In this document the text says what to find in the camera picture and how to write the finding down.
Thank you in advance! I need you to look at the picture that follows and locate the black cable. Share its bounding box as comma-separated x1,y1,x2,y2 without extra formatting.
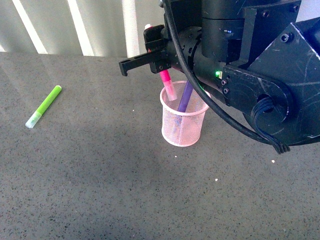
162,0,292,155

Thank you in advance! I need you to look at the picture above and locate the purple pen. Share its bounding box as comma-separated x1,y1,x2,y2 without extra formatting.
177,81,193,113

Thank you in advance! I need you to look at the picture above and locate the green pen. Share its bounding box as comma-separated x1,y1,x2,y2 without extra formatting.
25,85,62,129

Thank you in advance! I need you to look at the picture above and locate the white pleated curtain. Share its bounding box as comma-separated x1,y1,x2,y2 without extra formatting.
0,0,320,59

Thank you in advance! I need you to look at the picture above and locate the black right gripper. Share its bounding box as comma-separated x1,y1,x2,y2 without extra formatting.
118,24,225,100

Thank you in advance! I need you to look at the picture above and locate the pink pen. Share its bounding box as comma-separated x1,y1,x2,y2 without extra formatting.
144,23,178,102

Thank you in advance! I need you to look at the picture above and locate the pink mesh pen cup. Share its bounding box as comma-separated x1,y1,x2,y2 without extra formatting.
160,81,209,147

